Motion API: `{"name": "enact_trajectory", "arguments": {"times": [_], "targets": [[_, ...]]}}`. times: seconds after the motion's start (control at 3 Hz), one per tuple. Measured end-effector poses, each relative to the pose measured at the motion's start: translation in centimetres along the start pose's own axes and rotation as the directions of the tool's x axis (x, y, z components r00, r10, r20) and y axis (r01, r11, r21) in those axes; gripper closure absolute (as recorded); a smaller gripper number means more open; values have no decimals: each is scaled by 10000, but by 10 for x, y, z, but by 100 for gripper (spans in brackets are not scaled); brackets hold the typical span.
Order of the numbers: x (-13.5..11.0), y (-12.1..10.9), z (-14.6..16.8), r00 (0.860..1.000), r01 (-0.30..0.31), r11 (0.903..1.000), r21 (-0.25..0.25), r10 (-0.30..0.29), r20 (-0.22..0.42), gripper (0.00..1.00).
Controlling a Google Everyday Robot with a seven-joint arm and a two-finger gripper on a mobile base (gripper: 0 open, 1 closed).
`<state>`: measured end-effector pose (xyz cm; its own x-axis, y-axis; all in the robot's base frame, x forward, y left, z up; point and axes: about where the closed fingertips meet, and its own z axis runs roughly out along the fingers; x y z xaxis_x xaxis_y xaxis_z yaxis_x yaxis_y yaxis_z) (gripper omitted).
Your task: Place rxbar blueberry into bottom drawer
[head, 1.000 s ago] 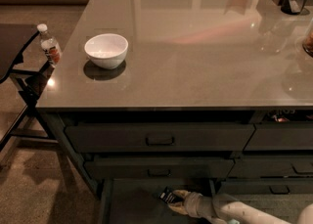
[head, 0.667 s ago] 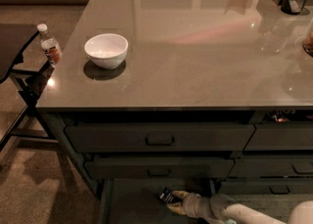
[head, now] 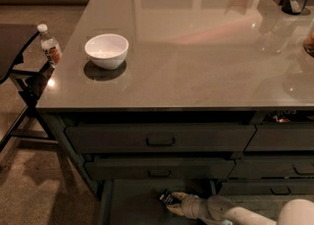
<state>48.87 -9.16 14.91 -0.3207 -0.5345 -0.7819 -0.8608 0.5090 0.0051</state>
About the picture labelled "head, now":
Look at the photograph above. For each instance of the bottom right drawer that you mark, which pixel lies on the bottom right drawer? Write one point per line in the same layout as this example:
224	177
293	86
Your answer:
283	187

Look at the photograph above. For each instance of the open bottom left drawer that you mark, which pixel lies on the open bottom left drawer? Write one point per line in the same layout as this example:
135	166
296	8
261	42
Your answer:
136	202

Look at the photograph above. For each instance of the middle right drawer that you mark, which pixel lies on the middle right drawer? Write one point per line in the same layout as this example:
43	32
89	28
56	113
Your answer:
266	167

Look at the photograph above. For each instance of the white ceramic bowl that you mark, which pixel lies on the white ceramic bowl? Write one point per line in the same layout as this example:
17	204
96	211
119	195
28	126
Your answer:
107	51

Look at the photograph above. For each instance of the glass jar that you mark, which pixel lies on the glass jar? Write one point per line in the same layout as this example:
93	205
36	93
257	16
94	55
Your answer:
308	43

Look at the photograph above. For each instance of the top left drawer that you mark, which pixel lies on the top left drawer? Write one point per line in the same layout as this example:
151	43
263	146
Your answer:
159	137

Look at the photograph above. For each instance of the black chair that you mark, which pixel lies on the black chair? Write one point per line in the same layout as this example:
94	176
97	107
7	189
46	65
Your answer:
14	40

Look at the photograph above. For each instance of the top right drawer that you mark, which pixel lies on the top right drawer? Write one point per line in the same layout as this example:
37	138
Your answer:
282	137

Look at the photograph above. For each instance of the middle left drawer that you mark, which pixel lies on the middle left drawer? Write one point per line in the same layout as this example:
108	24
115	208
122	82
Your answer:
159	168

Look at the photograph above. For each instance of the clear plastic water bottle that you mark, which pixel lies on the clear plastic water bottle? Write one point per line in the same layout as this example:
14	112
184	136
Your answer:
49	45

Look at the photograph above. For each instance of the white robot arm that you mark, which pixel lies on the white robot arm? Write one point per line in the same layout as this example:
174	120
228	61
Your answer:
218	210

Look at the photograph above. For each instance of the blue rxbar blueberry wrapper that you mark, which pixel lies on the blue rxbar blueberry wrapper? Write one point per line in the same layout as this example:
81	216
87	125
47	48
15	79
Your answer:
167	198

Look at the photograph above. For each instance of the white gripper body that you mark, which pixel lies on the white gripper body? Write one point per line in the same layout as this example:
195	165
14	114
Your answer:
192	205

